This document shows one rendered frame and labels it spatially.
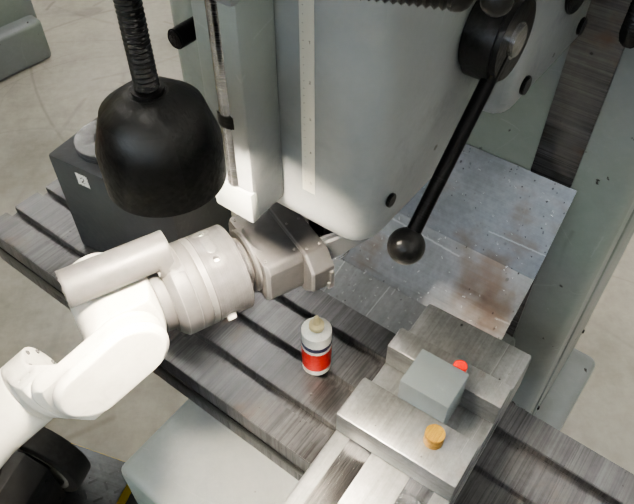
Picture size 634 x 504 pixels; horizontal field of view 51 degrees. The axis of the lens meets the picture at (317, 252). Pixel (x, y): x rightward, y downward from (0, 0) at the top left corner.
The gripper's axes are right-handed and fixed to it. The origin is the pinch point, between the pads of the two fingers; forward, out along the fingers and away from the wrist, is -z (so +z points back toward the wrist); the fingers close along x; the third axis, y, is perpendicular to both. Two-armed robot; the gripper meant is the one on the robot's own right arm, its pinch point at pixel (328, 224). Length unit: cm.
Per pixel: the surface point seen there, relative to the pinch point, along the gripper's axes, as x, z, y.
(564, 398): -1, -73, 102
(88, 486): 30, 37, 82
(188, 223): 23.0, 8.0, 15.8
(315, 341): 0.5, 1.2, 21.1
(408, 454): -18.7, 1.2, 18.3
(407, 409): -14.4, -2.0, 18.3
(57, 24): 291, -23, 123
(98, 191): 33.6, 16.7, 14.1
